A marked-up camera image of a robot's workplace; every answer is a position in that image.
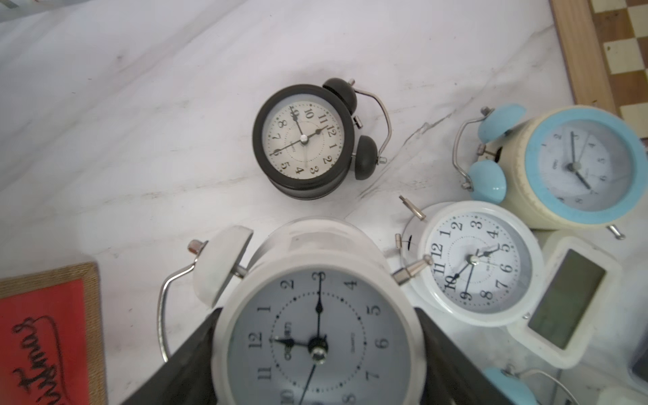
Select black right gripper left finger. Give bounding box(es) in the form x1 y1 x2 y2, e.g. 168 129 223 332
124 308 222 405

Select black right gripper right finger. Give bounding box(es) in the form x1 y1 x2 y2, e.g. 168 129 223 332
414 307 511 405

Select mint round alarm clock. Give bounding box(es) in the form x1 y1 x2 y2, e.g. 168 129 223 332
482 366 578 405

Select white round alarm clock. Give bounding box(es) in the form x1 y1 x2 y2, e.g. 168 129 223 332
156 218 431 404

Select black twin bell alarm clock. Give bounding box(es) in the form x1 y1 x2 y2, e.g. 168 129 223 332
252 78 387 200

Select silver round alarm clock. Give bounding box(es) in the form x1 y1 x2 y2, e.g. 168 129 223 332
400 199 547 327

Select white tilted digital clock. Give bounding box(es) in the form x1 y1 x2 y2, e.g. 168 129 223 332
507 231 623 369

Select small white digital clock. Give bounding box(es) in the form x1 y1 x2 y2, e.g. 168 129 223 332
597 330 647 404

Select light blue twin bell clock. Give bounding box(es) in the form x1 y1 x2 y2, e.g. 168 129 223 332
452 103 647 241

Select wooden chess board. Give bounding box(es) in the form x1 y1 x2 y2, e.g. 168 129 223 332
549 0 647 141

